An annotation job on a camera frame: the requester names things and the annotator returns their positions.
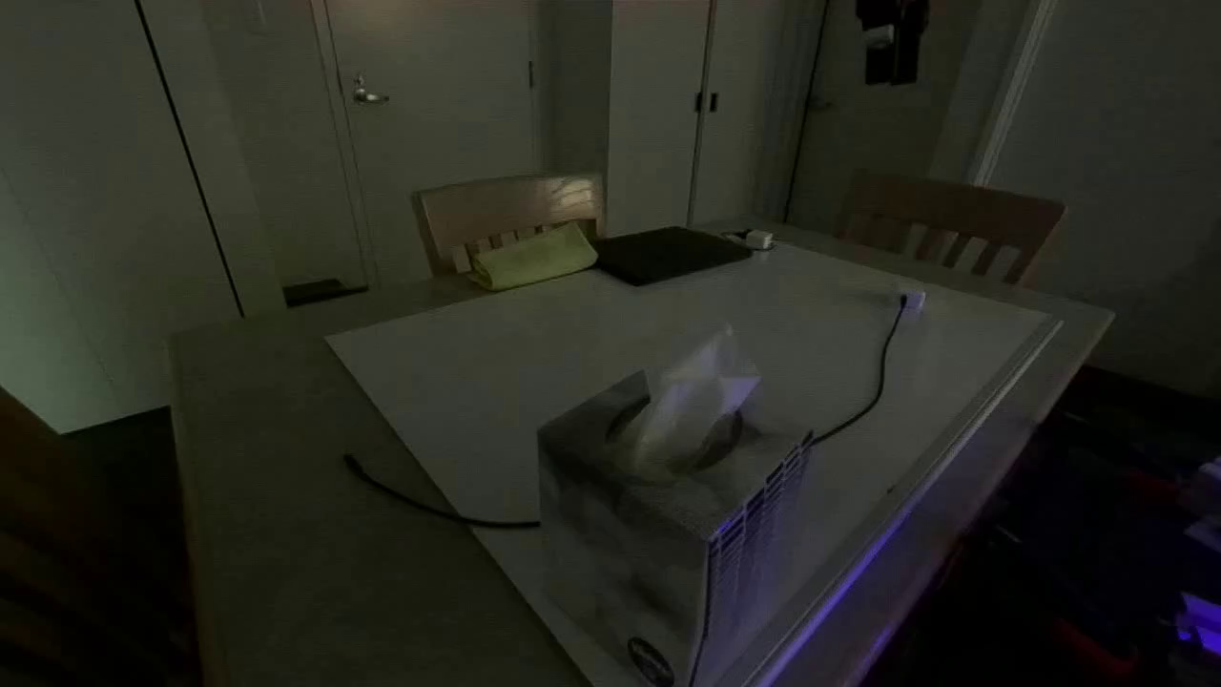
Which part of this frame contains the yellow folded cloth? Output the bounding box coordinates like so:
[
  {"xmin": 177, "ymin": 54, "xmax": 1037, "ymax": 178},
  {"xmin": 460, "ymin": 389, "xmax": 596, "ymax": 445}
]
[{"xmin": 460, "ymin": 226, "xmax": 602, "ymax": 292}]

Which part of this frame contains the metal lever door handle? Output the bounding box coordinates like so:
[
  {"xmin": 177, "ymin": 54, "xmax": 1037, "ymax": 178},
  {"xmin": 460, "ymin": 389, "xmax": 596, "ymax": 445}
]
[{"xmin": 348, "ymin": 72, "xmax": 392, "ymax": 110}]

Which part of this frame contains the grey marbled tissue box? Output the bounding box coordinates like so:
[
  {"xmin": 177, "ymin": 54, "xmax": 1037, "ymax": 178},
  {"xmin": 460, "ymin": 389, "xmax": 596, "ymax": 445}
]
[{"xmin": 532, "ymin": 366, "xmax": 816, "ymax": 687}]

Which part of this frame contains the flat black pad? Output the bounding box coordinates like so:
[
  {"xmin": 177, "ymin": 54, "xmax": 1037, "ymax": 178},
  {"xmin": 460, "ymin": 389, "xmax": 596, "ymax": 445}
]
[{"xmin": 587, "ymin": 220, "xmax": 755, "ymax": 291}]

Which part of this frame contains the white double door cabinet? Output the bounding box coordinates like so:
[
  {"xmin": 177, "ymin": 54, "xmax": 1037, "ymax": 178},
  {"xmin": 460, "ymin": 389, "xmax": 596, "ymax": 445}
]
[{"xmin": 605, "ymin": 0, "xmax": 824, "ymax": 241}]

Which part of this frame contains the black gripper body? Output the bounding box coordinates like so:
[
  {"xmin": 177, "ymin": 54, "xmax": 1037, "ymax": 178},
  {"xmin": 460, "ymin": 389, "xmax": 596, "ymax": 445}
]
[{"xmin": 850, "ymin": 0, "xmax": 932, "ymax": 58}]

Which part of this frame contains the large white board mat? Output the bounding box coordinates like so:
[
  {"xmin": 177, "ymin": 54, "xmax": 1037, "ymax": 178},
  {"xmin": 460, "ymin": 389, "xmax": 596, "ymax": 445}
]
[{"xmin": 321, "ymin": 234, "xmax": 1069, "ymax": 687}]

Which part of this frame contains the thin black cable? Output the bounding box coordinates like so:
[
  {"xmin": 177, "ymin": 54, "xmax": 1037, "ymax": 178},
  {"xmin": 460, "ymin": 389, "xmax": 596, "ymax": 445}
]
[{"xmin": 339, "ymin": 292, "xmax": 911, "ymax": 530}]

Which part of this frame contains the white door with lever handle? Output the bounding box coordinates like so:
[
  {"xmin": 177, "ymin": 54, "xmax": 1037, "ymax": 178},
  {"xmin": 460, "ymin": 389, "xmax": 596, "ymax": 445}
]
[{"xmin": 307, "ymin": 0, "xmax": 549, "ymax": 291}]

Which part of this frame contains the white tissue sheet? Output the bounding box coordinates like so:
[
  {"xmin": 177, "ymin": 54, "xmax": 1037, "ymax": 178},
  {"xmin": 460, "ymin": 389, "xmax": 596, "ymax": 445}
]
[{"xmin": 626, "ymin": 320, "xmax": 764, "ymax": 474}]

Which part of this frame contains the wooden slatted chair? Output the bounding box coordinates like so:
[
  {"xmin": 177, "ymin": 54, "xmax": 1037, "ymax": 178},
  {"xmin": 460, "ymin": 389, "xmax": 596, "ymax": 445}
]
[
  {"xmin": 835, "ymin": 173, "xmax": 1069, "ymax": 291},
  {"xmin": 411, "ymin": 169, "xmax": 605, "ymax": 282}
]

